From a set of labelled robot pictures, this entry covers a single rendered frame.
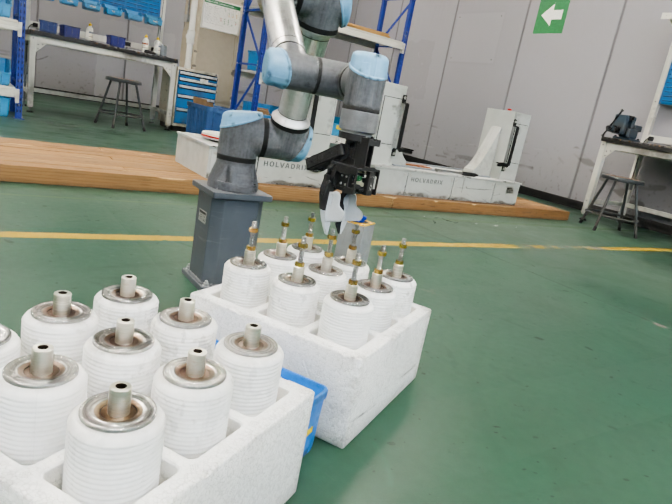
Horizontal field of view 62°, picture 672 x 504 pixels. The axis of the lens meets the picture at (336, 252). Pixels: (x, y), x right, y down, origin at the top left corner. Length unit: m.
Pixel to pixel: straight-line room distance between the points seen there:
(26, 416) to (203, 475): 0.19
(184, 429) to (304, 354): 0.40
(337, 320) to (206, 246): 0.75
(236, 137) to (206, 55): 5.91
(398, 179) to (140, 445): 3.43
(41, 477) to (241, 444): 0.22
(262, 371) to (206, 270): 0.96
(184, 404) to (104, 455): 0.12
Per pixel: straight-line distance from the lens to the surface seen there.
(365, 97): 1.12
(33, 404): 0.69
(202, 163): 3.28
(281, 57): 1.18
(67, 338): 0.83
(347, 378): 1.02
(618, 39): 6.72
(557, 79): 7.00
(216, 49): 7.59
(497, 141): 4.76
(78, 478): 0.64
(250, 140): 1.66
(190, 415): 0.69
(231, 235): 1.68
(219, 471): 0.70
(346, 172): 1.12
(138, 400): 0.66
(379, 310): 1.13
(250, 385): 0.78
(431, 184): 4.12
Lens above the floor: 0.59
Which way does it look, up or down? 14 degrees down
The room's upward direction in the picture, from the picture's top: 11 degrees clockwise
